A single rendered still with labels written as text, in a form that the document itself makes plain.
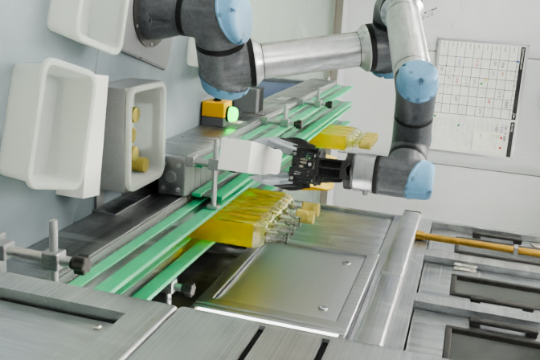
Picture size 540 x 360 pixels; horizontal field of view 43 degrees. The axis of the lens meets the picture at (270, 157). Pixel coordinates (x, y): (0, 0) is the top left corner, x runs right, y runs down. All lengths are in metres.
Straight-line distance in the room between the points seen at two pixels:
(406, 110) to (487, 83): 6.14
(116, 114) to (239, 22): 0.34
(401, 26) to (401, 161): 0.31
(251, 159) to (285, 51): 0.41
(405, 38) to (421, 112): 0.19
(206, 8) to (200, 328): 0.97
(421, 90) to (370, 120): 6.32
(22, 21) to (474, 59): 6.44
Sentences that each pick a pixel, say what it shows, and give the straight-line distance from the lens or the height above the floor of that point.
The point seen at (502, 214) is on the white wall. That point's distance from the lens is 7.73.
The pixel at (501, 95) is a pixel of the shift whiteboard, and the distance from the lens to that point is 7.46.
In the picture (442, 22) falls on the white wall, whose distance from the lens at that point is 7.43.
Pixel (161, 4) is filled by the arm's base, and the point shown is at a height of 0.82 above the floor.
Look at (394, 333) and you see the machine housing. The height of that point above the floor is 1.41.
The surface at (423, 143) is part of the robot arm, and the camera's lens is 1.36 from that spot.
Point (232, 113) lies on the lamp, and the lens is 1.99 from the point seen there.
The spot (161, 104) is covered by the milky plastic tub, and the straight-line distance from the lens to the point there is 1.57.
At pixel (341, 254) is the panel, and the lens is 1.86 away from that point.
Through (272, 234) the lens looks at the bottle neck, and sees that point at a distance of 1.57.
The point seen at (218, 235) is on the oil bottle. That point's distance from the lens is 1.60.
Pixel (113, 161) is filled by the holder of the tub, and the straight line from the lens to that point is 1.47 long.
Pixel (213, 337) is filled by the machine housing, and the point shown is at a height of 1.30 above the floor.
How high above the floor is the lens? 1.50
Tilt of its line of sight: 16 degrees down
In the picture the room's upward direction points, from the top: 97 degrees clockwise
